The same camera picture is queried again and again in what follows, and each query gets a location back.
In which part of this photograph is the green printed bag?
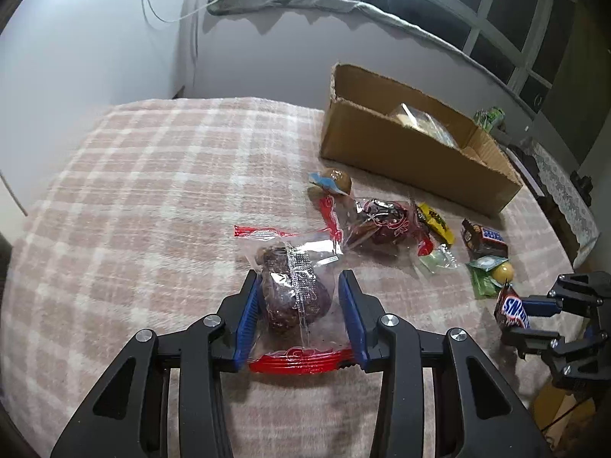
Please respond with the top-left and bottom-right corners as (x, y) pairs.
(474, 106), (506, 132)

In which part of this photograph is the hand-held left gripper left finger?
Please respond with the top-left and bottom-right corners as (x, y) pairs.
(50, 269), (261, 458)

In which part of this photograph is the pale green candy packet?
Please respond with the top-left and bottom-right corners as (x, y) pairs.
(419, 244), (459, 275)

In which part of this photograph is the grey cloth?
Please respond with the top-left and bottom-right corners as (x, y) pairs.
(206, 0), (538, 115)

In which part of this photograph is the white lace cloth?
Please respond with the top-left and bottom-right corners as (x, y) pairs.
(530, 140), (600, 268)

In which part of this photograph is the red clear meat snack packet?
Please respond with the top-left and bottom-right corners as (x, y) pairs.
(233, 224), (356, 375)
(317, 195), (435, 258)

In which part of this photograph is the cardboard box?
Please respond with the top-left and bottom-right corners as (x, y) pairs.
(319, 62), (524, 216)

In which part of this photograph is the green packet with yellow ball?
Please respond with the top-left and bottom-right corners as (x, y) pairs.
(465, 256), (515, 300)

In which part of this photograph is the brown ball snack blue wrapper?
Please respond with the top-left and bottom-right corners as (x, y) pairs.
(308, 168), (353, 197)

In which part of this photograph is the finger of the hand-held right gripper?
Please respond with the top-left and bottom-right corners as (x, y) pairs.
(522, 271), (611, 318)
(501, 324), (611, 392)

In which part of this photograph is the clear printed plastic bag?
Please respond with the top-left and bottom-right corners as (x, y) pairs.
(386, 102), (461, 148)

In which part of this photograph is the brown chocolate bar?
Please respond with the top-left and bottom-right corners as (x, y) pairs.
(494, 284), (532, 330)
(461, 218), (509, 258)

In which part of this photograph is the yellow candy packet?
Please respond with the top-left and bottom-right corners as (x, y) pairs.
(417, 203), (454, 244)

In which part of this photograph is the window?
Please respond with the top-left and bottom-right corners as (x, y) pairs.
(420, 0), (583, 106)

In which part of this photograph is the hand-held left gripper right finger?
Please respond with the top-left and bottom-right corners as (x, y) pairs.
(338, 269), (554, 458)

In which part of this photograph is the brown cardboard sheet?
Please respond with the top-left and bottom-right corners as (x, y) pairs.
(530, 382), (597, 444)

